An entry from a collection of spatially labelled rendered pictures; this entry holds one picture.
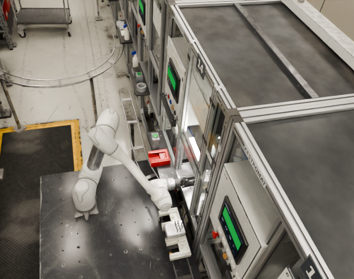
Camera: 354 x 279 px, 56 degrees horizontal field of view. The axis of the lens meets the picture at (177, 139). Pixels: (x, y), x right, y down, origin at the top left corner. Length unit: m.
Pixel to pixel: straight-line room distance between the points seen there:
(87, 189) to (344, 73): 1.81
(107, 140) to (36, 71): 3.37
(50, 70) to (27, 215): 2.44
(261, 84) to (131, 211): 1.49
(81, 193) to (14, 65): 3.36
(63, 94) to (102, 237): 2.68
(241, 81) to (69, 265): 1.68
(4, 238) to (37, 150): 1.08
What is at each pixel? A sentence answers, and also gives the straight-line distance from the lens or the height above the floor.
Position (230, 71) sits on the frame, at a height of 2.01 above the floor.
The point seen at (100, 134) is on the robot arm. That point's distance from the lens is 2.06.
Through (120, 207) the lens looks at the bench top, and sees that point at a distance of 2.69.
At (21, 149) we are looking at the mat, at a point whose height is 0.01.
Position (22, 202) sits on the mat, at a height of 0.01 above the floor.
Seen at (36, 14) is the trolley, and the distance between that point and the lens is 6.25.
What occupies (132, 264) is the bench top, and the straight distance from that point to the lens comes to 2.48.
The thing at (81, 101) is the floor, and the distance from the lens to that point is 4.65.
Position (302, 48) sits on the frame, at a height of 2.01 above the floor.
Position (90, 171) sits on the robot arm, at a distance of 2.57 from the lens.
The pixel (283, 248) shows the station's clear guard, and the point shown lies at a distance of 1.30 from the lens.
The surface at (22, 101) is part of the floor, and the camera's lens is 4.82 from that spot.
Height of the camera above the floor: 2.97
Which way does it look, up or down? 46 degrees down
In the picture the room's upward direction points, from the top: 7 degrees clockwise
